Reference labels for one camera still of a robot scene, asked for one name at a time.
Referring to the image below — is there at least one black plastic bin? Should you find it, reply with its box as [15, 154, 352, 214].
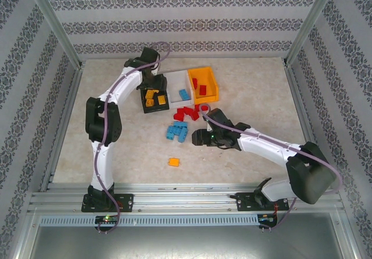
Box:
[139, 80, 171, 114]

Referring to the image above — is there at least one white plastic bin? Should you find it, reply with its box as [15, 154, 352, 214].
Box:
[163, 69, 195, 109]

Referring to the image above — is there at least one yellow plastic bin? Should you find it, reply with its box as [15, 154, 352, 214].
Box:
[187, 66, 220, 105]

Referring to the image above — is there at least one grey metal sheet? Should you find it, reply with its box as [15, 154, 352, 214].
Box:
[28, 212, 360, 259]

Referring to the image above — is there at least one small circuit board green light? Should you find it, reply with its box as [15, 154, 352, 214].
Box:
[95, 215, 119, 224]

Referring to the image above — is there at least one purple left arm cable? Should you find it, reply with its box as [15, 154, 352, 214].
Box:
[92, 41, 172, 235]

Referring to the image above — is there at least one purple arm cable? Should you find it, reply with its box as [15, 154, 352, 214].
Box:
[92, 41, 172, 235]
[199, 103, 344, 233]

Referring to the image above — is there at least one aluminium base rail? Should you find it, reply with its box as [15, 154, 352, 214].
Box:
[27, 182, 344, 214]

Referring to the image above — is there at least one grey slotted cable duct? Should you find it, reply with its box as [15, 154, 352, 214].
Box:
[39, 214, 260, 227]

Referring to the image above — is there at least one aluminium side rail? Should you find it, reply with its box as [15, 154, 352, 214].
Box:
[39, 61, 85, 192]
[283, 62, 331, 189]

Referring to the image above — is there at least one aluminium frame post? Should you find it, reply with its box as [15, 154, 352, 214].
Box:
[284, 0, 340, 67]
[26, 0, 85, 70]

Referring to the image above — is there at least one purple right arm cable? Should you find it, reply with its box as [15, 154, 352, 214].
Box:
[199, 103, 344, 233]

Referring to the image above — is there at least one aluminium front frame beam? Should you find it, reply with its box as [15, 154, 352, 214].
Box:
[8, 209, 40, 259]
[334, 206, 367, 259]

